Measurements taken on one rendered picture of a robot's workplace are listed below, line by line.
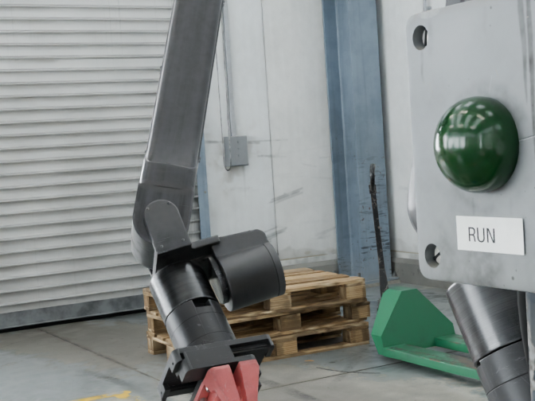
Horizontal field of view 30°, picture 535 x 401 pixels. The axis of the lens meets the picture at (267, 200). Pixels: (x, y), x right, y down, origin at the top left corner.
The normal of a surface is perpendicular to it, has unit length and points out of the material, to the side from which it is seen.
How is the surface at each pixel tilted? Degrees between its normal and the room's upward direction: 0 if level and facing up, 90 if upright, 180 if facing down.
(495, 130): 72
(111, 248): 87
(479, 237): 90
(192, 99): 62
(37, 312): 90
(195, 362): 44
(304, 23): 90
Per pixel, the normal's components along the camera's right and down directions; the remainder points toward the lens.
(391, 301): -0.69, -0.61
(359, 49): 0.49, 0.01
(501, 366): -0.65, -0.11
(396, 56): -0.87, 0.08
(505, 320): -0.31, -0.30
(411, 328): 0.46, -0.24
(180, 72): 0.08, -0.45
